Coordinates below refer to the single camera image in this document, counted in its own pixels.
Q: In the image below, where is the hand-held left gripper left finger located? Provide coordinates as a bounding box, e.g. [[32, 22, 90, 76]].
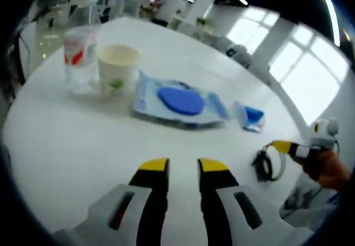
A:
[[52, 157, 170, 246]]

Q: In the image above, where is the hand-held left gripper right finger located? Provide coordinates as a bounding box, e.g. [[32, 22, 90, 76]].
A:
[[197, 157, 314, 246]]

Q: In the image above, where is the black cable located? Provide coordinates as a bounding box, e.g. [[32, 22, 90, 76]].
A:
[[251, 143, 286, 182]]

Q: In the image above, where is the blue tissue packet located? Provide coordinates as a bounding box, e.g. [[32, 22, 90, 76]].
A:
[[232, 101, 266, 133]]

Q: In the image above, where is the wet wipes pack blue lid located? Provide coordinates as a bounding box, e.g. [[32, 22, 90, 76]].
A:
[[132, 69, 231, 130]]

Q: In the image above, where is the white paper cup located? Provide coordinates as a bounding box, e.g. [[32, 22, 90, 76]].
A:
[[97, 44, 142, 97]]

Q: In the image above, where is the clear plastic water bottle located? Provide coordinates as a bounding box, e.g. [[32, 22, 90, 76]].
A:
[[62, 26, 99, 96]]

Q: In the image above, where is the large window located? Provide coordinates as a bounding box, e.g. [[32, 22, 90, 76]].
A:
[[267, 25, 350, 124]]

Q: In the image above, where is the narrow window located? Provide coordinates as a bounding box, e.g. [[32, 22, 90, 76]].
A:
[[226, 7, 280, 55]]

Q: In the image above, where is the potted green plant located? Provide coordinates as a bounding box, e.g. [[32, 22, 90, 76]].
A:
[[197, 17, 214, 28]]

